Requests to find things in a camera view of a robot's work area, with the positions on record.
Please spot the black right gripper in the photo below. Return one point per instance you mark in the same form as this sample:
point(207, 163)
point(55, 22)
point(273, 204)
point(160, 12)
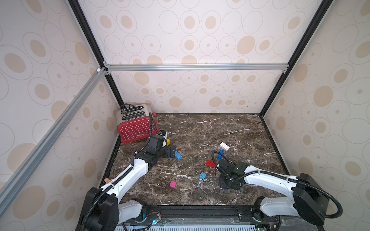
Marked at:
point(226, 179)

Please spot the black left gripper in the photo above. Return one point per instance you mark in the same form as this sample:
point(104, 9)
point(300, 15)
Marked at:
point(173, 150)

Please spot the dark blue long lego brick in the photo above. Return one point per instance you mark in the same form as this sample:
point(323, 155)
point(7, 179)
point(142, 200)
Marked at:
point(221, 154)

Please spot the red long lego brick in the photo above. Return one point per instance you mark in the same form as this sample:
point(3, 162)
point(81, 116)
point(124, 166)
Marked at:
point(210, 163)

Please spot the white long lego brick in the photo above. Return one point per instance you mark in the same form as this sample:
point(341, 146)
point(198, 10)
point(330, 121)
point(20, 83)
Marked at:
point(224, 146)

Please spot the pink square lego brick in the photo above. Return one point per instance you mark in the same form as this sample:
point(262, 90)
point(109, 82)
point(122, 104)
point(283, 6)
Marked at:
point(173, 184)

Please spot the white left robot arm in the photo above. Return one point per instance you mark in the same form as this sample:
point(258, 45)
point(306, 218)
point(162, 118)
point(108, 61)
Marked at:
point(102, 208)

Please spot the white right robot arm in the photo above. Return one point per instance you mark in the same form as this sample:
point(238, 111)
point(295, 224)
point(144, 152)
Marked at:
point(302, 196)

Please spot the light blue square lego brick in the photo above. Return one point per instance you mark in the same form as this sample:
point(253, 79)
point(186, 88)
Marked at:
point(178, 156)

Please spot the light blue long lego brick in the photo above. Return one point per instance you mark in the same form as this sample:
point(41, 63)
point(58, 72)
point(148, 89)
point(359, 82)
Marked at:
point(203, 175)

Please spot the red polka dot toaster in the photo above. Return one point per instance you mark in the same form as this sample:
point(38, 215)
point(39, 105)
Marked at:
point(134, 122)

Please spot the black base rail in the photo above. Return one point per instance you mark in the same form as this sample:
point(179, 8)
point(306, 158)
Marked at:
point(239, 212)

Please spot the horizontal aluminium frame bar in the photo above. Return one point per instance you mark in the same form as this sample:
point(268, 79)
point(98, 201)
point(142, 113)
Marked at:
point(195, 67)

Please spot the left aluminium frame bar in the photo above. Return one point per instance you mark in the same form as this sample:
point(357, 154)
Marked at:
point(27, 168)

